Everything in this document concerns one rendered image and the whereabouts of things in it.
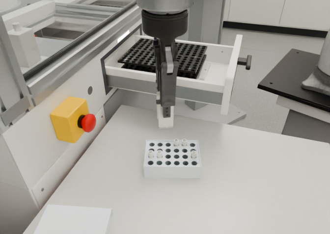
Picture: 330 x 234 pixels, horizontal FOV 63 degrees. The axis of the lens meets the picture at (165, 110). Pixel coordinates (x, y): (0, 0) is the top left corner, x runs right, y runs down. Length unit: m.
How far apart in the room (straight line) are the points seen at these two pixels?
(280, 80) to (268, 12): 2.71
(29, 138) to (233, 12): 3.33
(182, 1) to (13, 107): 0.32
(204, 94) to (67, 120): 0.33
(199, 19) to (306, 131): 0.97
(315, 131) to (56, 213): 0.81
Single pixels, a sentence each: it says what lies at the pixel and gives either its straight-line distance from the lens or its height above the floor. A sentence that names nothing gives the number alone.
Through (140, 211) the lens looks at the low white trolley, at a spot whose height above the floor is 0.76.
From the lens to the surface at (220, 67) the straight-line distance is 0.88.
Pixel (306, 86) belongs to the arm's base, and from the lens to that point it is 0.97.
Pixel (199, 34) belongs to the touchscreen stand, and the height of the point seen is 0.62.
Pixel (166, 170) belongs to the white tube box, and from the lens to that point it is 0.59.
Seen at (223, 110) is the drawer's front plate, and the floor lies 0.84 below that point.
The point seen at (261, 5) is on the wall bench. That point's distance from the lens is 3.65.
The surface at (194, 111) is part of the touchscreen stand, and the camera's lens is 2.01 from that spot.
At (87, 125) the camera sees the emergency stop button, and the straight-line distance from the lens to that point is 0.57.
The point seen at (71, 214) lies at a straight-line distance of 0.57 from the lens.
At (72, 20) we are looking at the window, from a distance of 0.65.
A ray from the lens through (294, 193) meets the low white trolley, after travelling 0.65.
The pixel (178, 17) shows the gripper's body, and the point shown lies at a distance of 0.43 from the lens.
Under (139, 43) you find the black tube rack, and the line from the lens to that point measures 0.87.
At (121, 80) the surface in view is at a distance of 0.75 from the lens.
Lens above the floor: 1.23
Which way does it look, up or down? 36 degrees down
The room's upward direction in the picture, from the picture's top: straight up
